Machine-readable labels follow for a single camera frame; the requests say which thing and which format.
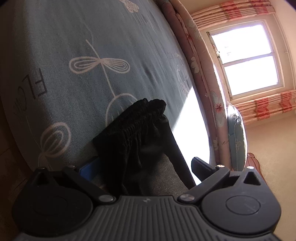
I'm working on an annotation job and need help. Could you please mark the black track pants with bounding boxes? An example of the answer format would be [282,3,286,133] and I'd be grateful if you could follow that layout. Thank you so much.
[92,98,195,196]

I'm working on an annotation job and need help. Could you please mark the blue floral pillow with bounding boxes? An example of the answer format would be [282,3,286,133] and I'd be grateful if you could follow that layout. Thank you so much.
[227,104,247,171]

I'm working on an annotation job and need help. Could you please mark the wooden headboard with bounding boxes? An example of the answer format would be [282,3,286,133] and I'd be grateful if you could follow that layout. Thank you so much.
[245,153,263,177]

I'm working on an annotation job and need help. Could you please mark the blue floral bed sheet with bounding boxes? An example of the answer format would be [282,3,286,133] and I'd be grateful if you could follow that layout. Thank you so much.
[1,1,210,171]

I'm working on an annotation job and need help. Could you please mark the pink floral quilt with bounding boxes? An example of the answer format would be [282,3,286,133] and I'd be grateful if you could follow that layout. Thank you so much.
[156,1,232,168]

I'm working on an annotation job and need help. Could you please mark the window with white frame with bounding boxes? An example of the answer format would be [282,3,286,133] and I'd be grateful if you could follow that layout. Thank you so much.
[206,19,292,101]

